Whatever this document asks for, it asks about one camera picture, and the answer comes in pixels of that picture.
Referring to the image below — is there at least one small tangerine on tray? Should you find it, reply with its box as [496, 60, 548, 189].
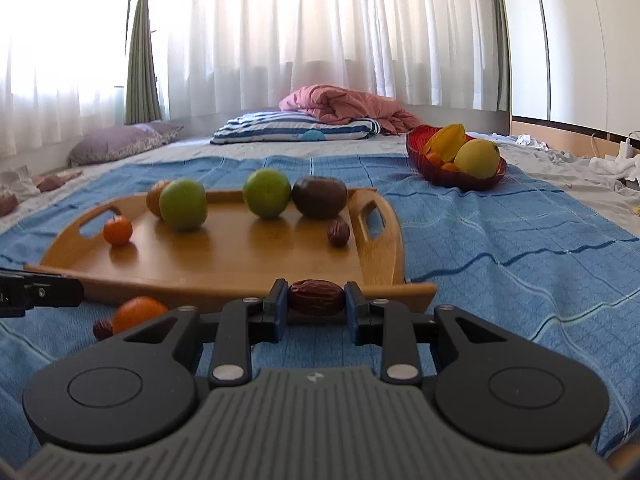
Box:
[102, 216, 134, 247]

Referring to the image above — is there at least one purple pillow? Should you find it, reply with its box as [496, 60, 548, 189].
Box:
[67, 122, 182, 167]

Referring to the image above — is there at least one red date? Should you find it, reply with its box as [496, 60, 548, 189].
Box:
[326, 217, 350, 248]
[92, 318, 114, 341]
[288, 280, 345, 318]

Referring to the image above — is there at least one red date on tray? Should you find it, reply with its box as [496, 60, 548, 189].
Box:
[326, 217, 350, 248]

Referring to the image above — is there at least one white cloth pile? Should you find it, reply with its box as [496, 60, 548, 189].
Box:
[0, 166, 40, 203]
[514, 127, 639, 191]

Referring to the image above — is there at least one large brownish orange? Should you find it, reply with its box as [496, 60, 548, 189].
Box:
[146, 180, 171, 219]

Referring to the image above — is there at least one pink clothing pile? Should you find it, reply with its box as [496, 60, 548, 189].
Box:
[0, 170, 82, 217]

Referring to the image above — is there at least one wooden serving tray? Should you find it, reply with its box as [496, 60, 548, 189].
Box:
[34, 188, 436, 312]

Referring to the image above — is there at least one person's right hand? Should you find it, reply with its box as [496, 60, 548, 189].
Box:
[608, 443, 640, 471]

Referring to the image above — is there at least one green drape curtain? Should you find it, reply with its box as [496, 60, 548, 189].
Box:
[125, 0, 162, 125]
[492, 0, 512, 113]

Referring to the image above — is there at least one blue checkered cloth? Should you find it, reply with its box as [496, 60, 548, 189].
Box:
[1, 154, 639, 455]

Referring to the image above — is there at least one pink blanket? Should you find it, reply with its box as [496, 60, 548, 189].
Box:
[279, 84, 424, 136]

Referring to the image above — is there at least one small orange in bowl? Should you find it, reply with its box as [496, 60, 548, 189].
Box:
[425, 152, 459, 174]

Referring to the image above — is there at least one white cloth pile left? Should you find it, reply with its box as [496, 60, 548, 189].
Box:
[0, 166, 40, 203]

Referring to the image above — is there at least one white sheer curtain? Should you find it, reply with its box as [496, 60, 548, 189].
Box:
[1, 0, 498, 157]

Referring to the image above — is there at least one right green drape curtain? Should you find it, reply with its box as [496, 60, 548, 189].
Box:
[492, 0, 512, 113]

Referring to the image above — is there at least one yellow mango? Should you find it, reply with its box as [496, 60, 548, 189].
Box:
[454, 139, 501, 180]

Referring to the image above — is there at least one yellow star fruit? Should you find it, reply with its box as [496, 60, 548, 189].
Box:
[422, 124, 469, 162]

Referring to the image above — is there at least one white cloth pile right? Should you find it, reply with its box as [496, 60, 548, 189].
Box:
[514, 127, 639, 191]

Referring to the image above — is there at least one red glass fruit bowl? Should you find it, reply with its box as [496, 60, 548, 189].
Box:
[405, 125, 506, 192]

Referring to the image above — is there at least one small tangerine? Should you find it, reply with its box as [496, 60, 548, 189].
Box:
[102, 216, 134, 247]
[112, 297, 168, 334]

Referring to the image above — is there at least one dark purple plum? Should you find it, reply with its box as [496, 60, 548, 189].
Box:
[292, 176, 348, 220]

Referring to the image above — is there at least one green apple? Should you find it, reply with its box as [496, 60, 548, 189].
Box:
[243, 168, 292, 219]
[160, 179, 208, 232]

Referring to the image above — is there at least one green apple right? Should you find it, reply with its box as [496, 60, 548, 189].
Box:
[243, 168, 292, 219]

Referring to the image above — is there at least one green apple left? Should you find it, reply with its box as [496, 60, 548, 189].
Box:
[160, 179, 208, 232]

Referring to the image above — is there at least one blue striped pillow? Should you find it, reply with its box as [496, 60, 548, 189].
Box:
[210, 110, 382, 145]

